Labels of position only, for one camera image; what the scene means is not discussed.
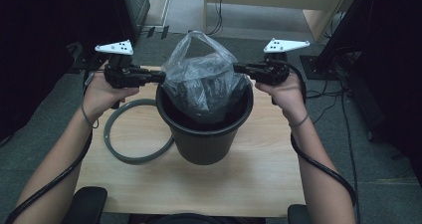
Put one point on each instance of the black stand base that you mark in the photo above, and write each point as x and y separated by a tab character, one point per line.
86	61

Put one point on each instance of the thin grey wrist band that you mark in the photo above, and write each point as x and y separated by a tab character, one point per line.
87	119
298	122

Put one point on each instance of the person's right hand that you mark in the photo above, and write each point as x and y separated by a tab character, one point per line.
288	96

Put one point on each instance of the black metal stand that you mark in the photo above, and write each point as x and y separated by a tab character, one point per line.
318	68

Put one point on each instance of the person's left hand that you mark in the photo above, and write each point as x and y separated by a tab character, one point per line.
99	98

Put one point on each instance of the dark grey trash bin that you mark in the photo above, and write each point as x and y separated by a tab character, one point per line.
204	144

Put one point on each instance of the clear plastic bag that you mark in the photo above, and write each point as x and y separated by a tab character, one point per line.
202	84

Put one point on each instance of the dark curtain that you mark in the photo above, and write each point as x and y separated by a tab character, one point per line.
26	51
398	84

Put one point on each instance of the black floor tape strip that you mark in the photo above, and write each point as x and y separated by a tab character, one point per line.
151	32
165	32

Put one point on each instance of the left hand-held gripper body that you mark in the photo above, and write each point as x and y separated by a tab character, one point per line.
121	74

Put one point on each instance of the black chair armrest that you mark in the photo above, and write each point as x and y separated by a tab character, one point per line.
298	215
89	204

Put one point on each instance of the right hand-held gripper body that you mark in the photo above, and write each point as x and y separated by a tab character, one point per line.
273	71

